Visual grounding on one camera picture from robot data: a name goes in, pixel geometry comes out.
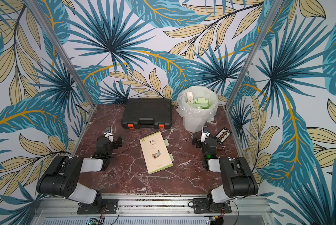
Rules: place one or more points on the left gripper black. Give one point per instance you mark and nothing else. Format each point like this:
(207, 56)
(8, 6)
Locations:
(116, 141)

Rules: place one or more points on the aluminium frame post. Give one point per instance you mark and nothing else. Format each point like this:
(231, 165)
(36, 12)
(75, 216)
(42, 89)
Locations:
(47, 28)
(254, 49)

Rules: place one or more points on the left aluminium frame post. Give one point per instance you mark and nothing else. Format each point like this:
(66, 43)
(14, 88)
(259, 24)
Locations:
(47, 28)

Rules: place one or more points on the right aluminium frame post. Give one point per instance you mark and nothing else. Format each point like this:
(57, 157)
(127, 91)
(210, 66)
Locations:
(254, 49)

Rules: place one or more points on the black patterned card box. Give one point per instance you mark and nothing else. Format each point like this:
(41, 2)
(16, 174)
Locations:
(223, 135)

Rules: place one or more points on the white lined trash bin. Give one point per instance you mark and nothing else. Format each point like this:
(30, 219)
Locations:
(195, 119)

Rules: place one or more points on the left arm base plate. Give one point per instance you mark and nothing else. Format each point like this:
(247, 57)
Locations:
(104, 206)

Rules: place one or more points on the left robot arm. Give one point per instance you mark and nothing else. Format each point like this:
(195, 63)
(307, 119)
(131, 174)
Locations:
(61, 178)

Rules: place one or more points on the black plastic tool case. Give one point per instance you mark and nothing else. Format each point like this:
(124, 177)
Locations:
(147, 113)

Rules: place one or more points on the aluminium front rail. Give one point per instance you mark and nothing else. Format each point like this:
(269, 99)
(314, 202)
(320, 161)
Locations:
(155, 210)

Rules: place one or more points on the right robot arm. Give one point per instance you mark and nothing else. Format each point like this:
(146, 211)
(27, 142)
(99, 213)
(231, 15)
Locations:
(236, 175)

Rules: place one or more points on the green sticky notes in bin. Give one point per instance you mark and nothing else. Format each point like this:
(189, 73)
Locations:
(197, 103)

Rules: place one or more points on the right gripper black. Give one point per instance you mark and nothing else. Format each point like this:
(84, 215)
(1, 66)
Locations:
(198, 142)

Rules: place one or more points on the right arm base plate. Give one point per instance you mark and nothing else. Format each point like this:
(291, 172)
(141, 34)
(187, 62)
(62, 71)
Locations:
(205, 206)

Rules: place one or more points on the green cover picture book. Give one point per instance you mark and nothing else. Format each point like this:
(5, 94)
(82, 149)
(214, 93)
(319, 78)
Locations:
(155, 153)

